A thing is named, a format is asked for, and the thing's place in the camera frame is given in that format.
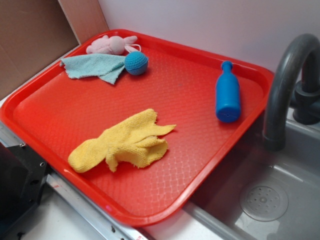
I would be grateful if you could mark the blue plastic toy bottle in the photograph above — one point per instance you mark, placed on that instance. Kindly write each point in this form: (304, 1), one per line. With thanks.
(227, 95)

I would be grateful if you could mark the yellow cloth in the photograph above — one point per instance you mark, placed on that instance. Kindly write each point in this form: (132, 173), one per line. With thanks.
(136, 140)

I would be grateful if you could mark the grey toy faucet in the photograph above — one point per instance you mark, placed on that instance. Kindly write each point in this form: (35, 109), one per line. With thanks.
(296, 84)

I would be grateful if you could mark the blue textured ball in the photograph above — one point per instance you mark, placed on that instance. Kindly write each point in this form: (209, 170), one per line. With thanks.
(136, 63)

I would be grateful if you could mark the brown cardboard panel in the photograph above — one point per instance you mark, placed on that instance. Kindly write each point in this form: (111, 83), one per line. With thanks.
(35, 33)

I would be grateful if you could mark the grey toy sink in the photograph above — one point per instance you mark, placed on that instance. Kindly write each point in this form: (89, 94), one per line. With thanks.
(255, 194)

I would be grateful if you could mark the pink plush toy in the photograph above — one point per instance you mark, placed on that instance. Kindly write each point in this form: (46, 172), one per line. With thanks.
(114, 45)

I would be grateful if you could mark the light blue cloth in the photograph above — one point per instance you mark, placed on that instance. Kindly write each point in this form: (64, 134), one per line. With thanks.
(106, 67)

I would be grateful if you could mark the red plastic tray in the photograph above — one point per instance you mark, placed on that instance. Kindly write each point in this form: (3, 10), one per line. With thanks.
(54, 114)

